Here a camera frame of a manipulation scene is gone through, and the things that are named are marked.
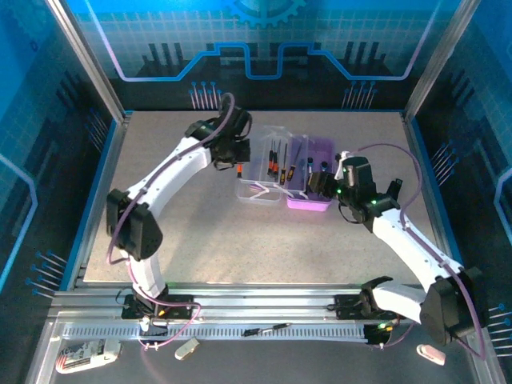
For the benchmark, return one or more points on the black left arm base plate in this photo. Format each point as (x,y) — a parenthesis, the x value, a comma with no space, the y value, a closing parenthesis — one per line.
(184,308)

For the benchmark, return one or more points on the aluminium mounting rail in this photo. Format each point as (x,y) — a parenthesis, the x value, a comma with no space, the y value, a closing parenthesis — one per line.
(260,300)

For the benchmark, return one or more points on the black screwdriver on rail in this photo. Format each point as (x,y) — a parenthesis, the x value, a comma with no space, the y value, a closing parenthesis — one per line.
(252,331)

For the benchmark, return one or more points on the aluminium frame post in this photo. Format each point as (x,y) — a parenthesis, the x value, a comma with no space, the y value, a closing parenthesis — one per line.
(440,60)
(90,60)

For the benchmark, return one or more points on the long black yellow screwdriver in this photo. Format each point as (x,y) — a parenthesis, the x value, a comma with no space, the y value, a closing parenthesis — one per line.
(283,176)

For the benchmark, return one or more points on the white labelled device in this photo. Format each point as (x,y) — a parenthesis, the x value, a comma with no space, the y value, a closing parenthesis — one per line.
(80,358)

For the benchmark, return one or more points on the black controller board with LEDs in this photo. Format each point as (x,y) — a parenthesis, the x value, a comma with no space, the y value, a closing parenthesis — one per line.
(378,334)

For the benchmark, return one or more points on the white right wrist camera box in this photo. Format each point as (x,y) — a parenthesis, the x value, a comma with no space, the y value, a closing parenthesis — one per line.
(342,166)

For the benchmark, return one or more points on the purple toolbox with clear lid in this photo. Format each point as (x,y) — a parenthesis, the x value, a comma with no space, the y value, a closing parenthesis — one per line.
(308,205)

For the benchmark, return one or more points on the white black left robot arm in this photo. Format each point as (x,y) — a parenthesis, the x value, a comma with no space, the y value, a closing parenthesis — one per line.
(176,168)

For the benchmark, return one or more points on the white pink plastic clip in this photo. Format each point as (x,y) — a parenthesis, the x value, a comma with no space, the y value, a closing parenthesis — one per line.
(432,355)

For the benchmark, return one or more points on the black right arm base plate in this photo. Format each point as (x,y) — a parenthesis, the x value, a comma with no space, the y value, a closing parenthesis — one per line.
(344,308)

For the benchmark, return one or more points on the aluminium table side rail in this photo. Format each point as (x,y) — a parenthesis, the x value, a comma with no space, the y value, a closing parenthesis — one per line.
(412,134)
(111,160)

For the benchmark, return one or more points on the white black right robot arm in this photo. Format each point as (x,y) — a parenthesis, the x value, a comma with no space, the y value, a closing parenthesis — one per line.
(412,244)

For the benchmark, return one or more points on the orange black precision screwdriver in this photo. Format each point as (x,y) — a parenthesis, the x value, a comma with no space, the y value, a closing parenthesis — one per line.
(276,170)
(239,171)
(271,165)

